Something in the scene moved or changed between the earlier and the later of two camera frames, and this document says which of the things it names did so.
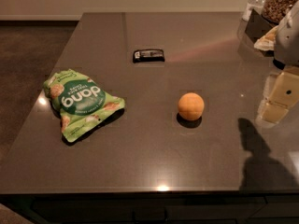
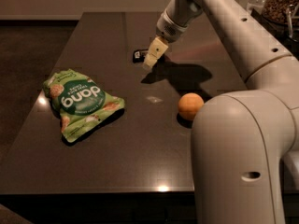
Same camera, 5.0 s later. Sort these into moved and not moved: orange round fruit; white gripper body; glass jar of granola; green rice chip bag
Moved: white gripper body
Not moved: glass jar of granola; orange round fruit; green rice chip bag
